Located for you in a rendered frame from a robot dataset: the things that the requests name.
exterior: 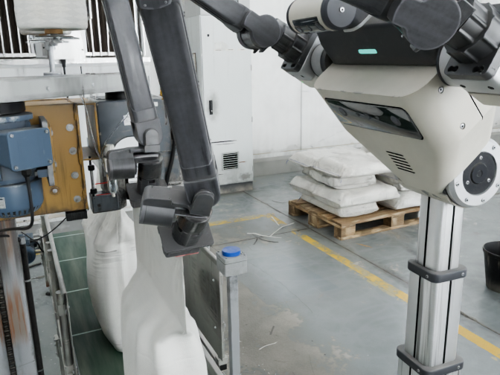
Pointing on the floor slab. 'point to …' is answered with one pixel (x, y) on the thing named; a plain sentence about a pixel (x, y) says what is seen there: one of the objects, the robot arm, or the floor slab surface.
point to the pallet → (319, 216)
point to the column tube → (15, 306)
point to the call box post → (233, 324)
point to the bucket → (492, 265)
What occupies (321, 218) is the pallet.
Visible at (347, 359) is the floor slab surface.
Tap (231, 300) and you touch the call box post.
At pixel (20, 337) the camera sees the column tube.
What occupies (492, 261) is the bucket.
